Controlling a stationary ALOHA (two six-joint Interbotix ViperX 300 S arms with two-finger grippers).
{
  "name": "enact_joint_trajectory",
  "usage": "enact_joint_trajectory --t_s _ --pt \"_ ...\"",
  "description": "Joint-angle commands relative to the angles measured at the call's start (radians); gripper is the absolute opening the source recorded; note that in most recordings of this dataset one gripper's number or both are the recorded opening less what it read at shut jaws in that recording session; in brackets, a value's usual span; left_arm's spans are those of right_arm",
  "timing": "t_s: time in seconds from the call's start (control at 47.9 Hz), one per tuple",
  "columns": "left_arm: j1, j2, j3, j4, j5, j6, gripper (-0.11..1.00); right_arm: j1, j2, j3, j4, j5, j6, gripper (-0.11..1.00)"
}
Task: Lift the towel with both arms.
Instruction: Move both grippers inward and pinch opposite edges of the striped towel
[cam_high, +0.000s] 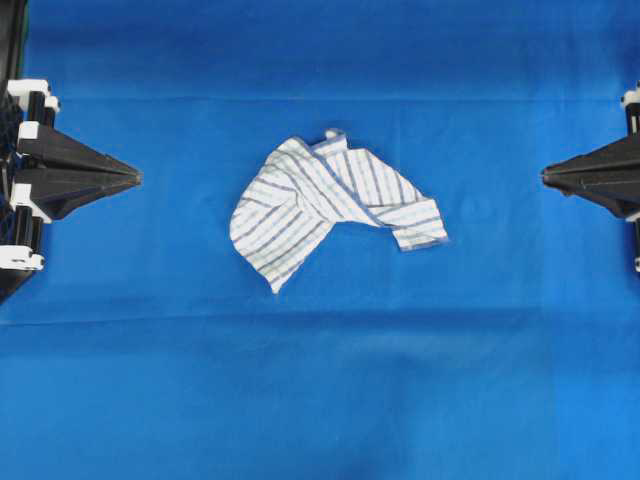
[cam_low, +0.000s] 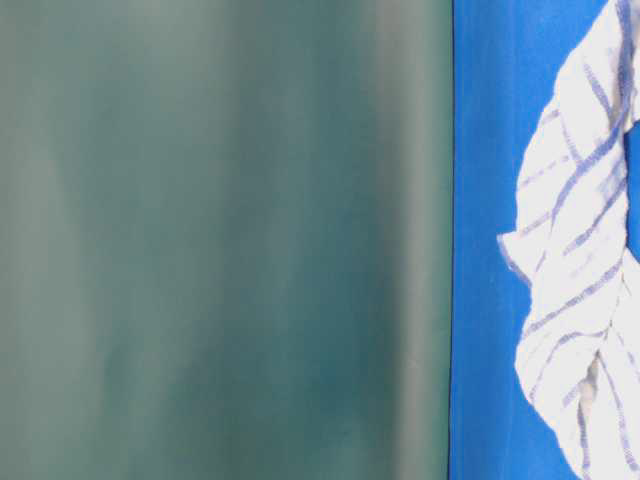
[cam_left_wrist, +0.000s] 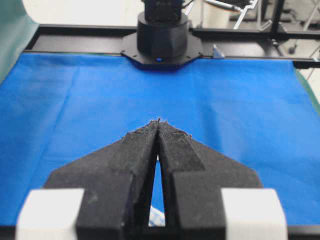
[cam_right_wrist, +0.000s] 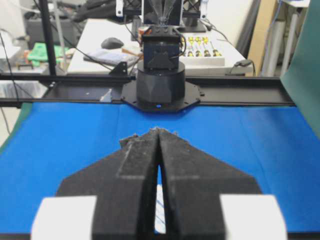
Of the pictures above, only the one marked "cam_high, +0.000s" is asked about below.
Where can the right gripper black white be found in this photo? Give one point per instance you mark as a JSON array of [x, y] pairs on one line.
[[620, 196]]

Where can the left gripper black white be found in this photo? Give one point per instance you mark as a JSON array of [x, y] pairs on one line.
[[36, 197]]

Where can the white blue striped towel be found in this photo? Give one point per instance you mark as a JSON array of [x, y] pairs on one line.
[[302, 191]]

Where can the blue table cloth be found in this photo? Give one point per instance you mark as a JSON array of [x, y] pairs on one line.
[[147, 348]]

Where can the black frame post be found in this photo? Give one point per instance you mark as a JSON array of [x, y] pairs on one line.
[[13, 32]]

